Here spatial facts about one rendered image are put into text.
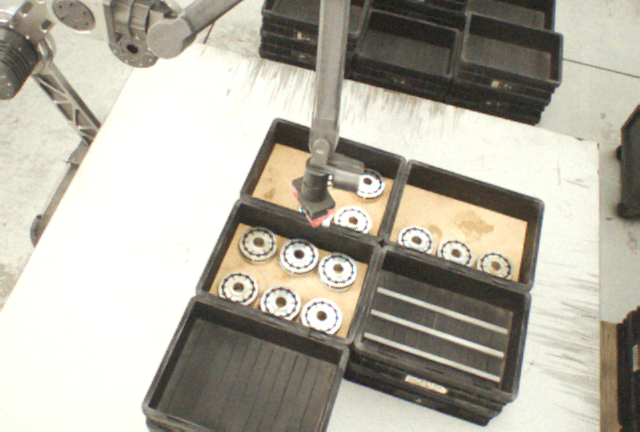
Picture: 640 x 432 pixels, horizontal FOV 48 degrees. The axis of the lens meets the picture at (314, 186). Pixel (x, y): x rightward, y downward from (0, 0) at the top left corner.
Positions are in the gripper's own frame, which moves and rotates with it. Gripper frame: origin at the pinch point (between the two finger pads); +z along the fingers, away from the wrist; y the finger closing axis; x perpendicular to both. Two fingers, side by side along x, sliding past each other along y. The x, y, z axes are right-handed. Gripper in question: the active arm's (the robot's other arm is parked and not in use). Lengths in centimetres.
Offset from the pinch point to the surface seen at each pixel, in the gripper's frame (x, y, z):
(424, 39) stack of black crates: -114, 94, 66
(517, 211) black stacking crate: -63, -13, 21
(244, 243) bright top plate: 12.0, 10.2, 20.7
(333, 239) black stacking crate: -8.7, -0.5, 17.1
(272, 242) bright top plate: 5.1, 7.4, 20.8
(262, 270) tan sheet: 10.4, 2.3, 23.7
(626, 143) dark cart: -183, 22, 90
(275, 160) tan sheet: -8.9, 33.2, 23.2
